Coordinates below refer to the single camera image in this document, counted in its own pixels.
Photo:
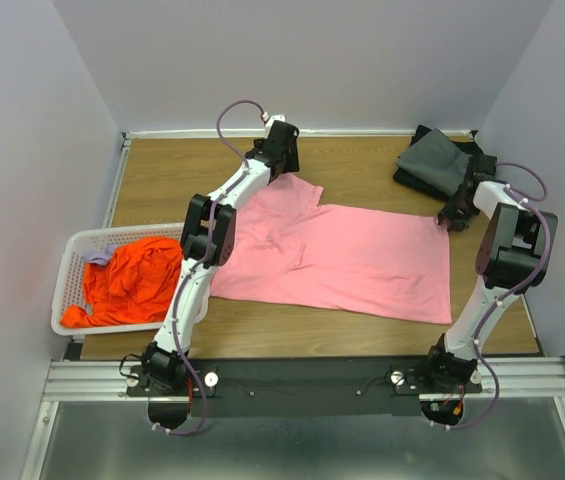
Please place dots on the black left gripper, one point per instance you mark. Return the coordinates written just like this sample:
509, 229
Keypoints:
290, 164

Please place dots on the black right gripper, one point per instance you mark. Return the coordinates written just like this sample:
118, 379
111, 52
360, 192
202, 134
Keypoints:
456, 223

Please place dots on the pink t shirt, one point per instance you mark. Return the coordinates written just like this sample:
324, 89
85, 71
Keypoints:
291, 249

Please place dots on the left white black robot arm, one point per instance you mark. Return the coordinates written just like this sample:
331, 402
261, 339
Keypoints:
207, 242

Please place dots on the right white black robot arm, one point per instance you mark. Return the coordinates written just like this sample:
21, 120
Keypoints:
512, 258

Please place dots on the folded grey t shirt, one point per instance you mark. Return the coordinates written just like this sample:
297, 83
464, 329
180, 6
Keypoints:
437, 155

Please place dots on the folded black t shirt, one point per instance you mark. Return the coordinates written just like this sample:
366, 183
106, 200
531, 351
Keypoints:
412, 180

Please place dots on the orange t shirt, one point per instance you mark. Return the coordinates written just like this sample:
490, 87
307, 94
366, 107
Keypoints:
136, 287

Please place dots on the purple cloth in basket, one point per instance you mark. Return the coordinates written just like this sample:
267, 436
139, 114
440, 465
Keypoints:
100, 258

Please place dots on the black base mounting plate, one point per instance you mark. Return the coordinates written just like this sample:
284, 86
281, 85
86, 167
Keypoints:
232, 404

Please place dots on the white plastic laundry basket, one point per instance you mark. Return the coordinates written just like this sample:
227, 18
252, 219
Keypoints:
69, 285

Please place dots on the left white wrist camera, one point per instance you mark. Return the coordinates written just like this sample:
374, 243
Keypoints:
268, 120

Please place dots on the aluminium table edge rail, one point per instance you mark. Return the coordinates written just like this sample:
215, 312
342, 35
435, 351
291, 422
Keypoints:
160, 173

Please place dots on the front aluminium frame rail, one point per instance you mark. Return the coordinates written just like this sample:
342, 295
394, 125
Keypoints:
510, 377

